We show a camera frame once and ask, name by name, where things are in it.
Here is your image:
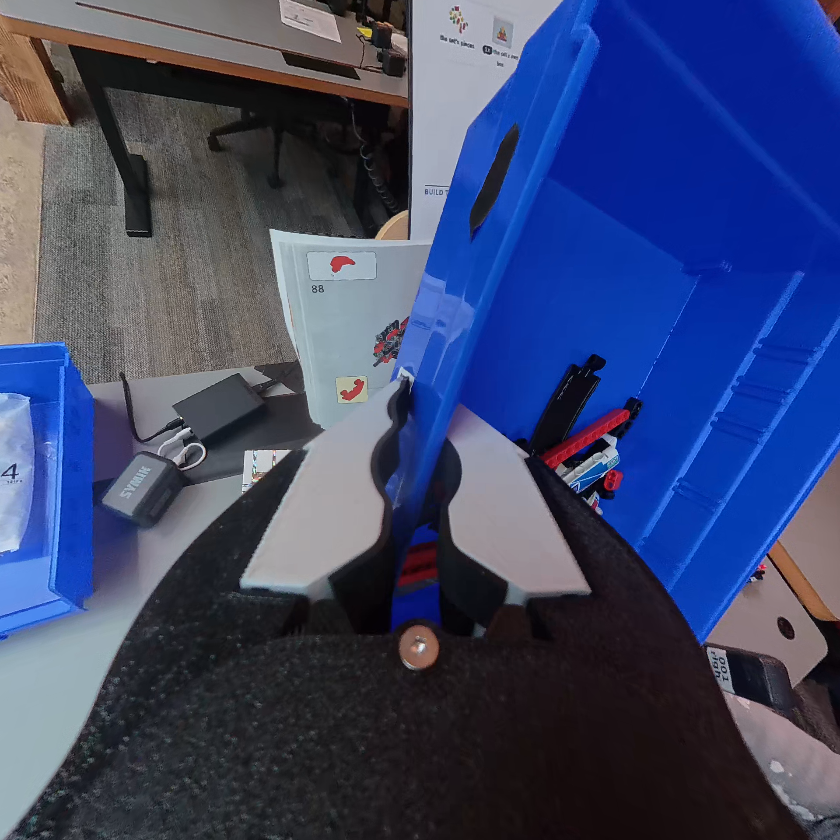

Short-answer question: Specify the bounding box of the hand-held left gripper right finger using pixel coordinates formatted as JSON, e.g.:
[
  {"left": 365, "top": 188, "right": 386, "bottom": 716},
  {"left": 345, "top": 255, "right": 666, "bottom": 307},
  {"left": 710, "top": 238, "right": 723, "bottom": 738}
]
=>
[{"left": 441, "top": 403, "right": 593, "bottom": 610}]

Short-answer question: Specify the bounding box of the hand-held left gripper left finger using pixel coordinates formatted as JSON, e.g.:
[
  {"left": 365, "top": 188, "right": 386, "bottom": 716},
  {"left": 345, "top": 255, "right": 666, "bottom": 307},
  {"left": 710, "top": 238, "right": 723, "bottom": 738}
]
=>
[{"left": 239, "top": 379, "right": 413, "bottom": 603}]

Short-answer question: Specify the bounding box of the large blue plastic bin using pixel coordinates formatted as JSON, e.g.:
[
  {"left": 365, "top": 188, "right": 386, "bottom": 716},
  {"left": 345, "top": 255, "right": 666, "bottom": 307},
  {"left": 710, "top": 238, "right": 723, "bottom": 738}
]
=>
[{"left": 390, "top": 0, "right": 840, "bottom": 645}]

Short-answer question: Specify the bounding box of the grey desk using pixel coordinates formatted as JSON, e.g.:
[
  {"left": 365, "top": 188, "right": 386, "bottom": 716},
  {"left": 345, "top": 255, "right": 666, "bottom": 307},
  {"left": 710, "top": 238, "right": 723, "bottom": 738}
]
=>
[{"left": 0, "top": 364, "right": 831, "bottom": 840}]

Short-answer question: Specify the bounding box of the small printed card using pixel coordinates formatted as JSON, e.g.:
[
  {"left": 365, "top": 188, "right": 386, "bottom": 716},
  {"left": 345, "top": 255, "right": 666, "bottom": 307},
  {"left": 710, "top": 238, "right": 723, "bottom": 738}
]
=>
[{"left": 242, "top": 449, "right": 294, "bottom": 494}]

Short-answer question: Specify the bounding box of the white printed toy piece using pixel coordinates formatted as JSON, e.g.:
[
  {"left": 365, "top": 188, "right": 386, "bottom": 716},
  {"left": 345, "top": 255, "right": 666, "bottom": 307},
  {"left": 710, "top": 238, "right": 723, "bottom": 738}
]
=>
[{"left": 556, "top": 448, "right": 622, "bottom": 494}]

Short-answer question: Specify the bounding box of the bleached printed sweatshirt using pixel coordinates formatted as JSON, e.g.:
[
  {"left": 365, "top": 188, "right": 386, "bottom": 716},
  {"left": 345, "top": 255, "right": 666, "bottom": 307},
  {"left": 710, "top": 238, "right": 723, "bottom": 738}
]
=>
[{"left": 722, "top": 682, "right": 840, "bottom": 829}]

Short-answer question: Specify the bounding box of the red toy beam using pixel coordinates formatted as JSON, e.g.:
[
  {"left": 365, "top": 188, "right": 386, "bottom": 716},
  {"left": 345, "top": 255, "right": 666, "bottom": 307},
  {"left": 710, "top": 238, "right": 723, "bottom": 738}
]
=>
[{"left": 539, "top": 407, "right": 632, "bottom": 469}]

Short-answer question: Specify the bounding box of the wood-edged grey table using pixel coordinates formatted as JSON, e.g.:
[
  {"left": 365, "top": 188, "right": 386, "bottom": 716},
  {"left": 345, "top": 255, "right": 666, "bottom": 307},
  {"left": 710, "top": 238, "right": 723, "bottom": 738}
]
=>
[
  {"left": 764, "top": 472, "right": 840, "bottom": 623},
  {"left": 0, "top": 0, "right": 412, "bottom": 238}
]

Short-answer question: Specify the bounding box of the black long toy piece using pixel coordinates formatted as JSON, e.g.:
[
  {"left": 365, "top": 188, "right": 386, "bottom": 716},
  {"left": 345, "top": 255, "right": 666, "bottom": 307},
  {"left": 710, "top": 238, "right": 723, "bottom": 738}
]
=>
[{"left": 528, "top": 354, "right": 606, "bottom": 455}]

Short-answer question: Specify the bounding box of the flat black box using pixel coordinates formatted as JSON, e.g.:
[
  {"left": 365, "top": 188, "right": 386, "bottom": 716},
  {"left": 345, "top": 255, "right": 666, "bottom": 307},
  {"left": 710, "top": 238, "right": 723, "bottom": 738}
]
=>
[{"left": 172, "top": 373, "right": 270, "bottom": 445}]

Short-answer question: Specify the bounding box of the grey charger block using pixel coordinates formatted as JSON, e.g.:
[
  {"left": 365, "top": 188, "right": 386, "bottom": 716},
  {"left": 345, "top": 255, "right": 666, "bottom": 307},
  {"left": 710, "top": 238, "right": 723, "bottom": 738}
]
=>
[{"left": 100, "top": 451, "right": 189, "bottom": 529}]

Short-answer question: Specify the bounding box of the toy brick instruction booklet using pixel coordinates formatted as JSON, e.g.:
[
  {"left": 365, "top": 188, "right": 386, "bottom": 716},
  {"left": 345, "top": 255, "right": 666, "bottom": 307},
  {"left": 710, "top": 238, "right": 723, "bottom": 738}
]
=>
[{"left": 269, "top": 228, "right": 435, "bottom": 431}]

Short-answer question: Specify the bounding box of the small blue plastic bin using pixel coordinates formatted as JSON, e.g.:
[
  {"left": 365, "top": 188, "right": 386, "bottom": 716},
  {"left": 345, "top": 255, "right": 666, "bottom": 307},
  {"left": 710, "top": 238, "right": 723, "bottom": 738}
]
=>
[{"left": 0, "top": 341, "right": 97, "bottom": 639}]

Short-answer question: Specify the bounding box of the numbered plastic bag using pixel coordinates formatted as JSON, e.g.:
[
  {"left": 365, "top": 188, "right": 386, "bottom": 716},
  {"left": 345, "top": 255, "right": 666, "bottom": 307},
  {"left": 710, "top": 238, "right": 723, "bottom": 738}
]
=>
[{"left": 0, "top": 392, "right": 35, "bottom": 555}]

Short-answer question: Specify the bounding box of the black office chair base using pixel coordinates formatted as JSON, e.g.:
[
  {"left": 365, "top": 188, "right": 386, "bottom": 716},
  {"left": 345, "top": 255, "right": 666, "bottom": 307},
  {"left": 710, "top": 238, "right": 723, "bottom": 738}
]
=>
[{"left": 207, "top": 105, "right": 291, "bottom": 190}]

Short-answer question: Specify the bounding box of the white instruction poster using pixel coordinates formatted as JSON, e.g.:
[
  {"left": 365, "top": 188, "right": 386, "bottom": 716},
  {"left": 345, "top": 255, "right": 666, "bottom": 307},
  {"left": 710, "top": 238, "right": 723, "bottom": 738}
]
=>
[{"left": 409, "top": 0, "right": 567, "bottom": 242}]

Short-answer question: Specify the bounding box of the white paper note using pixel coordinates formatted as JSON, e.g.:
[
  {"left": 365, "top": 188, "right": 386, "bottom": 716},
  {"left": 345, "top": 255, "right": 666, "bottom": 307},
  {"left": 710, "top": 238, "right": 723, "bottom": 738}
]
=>
[{"left": 279, "top": 0, "right": 343, "bottom": 44}]

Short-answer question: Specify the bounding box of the white cable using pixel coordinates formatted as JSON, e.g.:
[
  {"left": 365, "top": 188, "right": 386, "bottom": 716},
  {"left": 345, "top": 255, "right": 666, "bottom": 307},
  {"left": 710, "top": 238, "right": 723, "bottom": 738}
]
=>
[{"left": 156, "top": 427, "right": 208, "bottom": 471}]

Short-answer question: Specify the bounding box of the thin black cable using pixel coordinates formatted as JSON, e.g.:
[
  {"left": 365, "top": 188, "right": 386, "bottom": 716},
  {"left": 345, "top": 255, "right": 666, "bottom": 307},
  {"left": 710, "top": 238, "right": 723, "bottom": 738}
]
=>
[{"left": 119, "top": 371, "right": 186, "bottom": 445}]

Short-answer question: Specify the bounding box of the coiled black cable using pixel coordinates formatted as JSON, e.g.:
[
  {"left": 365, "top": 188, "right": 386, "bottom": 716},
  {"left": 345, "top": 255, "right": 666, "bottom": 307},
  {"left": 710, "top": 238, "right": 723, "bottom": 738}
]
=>
[{"left": 341, "top": 95, "right": 403, "bottom": 219}]

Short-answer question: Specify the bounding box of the wooden post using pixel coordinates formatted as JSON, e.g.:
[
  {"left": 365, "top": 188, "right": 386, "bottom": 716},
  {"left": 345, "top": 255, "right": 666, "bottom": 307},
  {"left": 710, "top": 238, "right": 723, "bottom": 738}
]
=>
[{"left": 0, "top": 14, "right": 72, "bottom": 127}]

